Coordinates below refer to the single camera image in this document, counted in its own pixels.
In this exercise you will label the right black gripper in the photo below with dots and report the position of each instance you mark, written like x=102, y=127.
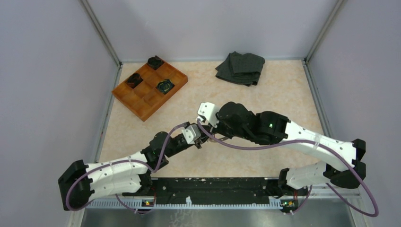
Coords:
x=218, y=129

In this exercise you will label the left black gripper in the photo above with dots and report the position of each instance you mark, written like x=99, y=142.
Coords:
x=203, y=138

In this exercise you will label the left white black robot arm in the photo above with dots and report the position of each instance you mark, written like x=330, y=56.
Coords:
x=81, y=183

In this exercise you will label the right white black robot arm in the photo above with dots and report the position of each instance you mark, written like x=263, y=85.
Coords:
x=339, y=161

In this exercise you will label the black green coiled object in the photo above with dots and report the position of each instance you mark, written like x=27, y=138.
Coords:
x=165, y=86

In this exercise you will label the dark grey folded cloth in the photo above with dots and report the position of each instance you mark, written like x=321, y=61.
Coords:
x=242, y=69

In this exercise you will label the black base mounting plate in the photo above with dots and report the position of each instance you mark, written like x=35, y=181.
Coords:
x=216, y=191

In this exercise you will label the orange compartment tray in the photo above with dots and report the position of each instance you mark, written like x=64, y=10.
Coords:
x=144, y=100

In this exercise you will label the black object back compartment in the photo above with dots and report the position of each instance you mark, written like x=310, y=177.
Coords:
x=155, y=62

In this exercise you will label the black object compartment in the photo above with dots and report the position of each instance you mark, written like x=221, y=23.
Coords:
x=134, y=80
x=155, y=62

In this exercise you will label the black object left compartment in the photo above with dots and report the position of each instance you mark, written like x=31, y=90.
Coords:
x=134, y=80

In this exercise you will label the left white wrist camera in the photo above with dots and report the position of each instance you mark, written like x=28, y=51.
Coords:
x=191, y=134

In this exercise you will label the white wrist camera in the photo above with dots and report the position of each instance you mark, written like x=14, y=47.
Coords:
x=207, y=112
x=191, y=134

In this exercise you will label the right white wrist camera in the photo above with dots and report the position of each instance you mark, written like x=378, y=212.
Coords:
x=207, y=112

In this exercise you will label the white cable duct rail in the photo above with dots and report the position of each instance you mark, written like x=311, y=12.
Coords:
x=113, y=203

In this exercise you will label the right aluminium frame post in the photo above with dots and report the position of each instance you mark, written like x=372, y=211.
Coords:
x=325, y=29

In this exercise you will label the aluminium frame post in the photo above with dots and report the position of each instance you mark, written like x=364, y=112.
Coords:
x=325, y=29
x=100, y=31

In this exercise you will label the left aluminium frame post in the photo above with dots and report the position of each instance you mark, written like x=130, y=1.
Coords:
x=100, y=31

